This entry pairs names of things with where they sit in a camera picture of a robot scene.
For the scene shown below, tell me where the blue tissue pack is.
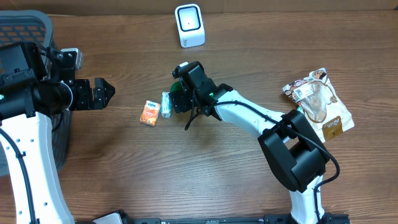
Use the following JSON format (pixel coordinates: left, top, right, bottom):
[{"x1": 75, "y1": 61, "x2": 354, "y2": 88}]
[{"x1": 161, "y1": 91, "x2": 172, "y2": 119}]

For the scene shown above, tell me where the green lid jar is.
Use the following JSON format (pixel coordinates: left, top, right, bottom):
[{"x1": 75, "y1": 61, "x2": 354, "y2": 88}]
[{"x1": 170, "y1": 82, "x2": 183, "y2": 93}]

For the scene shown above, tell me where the white barcode scanner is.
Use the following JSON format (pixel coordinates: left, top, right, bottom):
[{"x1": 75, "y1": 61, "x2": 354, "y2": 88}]
[{"x1": 175, "y1": 3, "x2": 205, "y2": 48}]

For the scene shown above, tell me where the orange tissue pack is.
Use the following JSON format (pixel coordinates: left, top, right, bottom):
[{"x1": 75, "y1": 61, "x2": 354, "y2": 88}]
[{"x1": 140, "y1": 100, "x2": 161, "y2": 127}]

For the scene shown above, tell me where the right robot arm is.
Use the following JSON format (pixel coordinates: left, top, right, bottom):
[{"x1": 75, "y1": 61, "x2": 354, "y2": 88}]
[{"x1": 169, "y1": 61, "x2": 340, "y2": 223}]

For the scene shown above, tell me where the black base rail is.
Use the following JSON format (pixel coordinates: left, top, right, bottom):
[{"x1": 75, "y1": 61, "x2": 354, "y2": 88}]
[{"x1": 74, "y1": 210, "x2": 351, "y2": 224}]

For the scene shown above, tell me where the grey plastic mesh basket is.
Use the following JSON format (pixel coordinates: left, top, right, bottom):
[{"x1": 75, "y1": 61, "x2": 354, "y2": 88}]
[{"x1": 1, "y1": 10, "x2": 72, "y2": 170}]

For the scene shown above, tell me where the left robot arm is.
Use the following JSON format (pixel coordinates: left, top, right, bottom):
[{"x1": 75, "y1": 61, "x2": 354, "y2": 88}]
[{"x1": 1, "y1": 42, "x2": 115, "y2": 223}]

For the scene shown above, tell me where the beige snack pouch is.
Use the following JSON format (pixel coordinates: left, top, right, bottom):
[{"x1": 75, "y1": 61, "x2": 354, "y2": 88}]
[{"x1": 282, "y1": 68, "x2": 354, "y2": 142}]

